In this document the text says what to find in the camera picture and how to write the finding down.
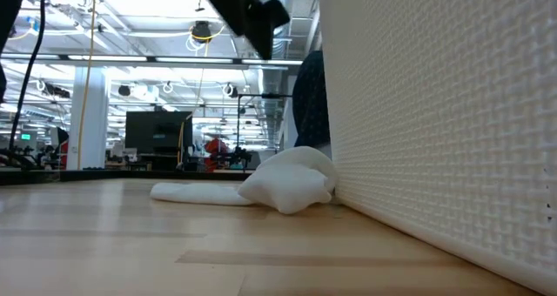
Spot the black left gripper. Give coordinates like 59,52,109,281
194,0,292,62

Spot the navy dotted garment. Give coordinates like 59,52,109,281
292,50,332,149

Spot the plain white sock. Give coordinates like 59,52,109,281
237,145,339,216
149,181,254,207

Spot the red object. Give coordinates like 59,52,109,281
204,137,231,173

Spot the long ceiling light bar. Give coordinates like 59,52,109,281
0,53,305,67

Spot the black monitor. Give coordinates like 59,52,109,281
124,110,194,156

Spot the white pillar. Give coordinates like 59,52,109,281
65,66,111,172

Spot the white basket with socks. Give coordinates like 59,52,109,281
317,0,557,296

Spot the black ceiling camera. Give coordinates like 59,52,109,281
190,20,214,44

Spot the black background metal frame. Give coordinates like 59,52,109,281
236,92,305,158

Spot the hanging yellow cable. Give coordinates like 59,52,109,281
175,38,211,165

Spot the silver ventilation duct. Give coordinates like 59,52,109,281
243,0,321,151

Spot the long yellow cable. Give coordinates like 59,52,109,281
76,0,98,172

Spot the black table frame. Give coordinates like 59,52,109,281
0,168,258,187

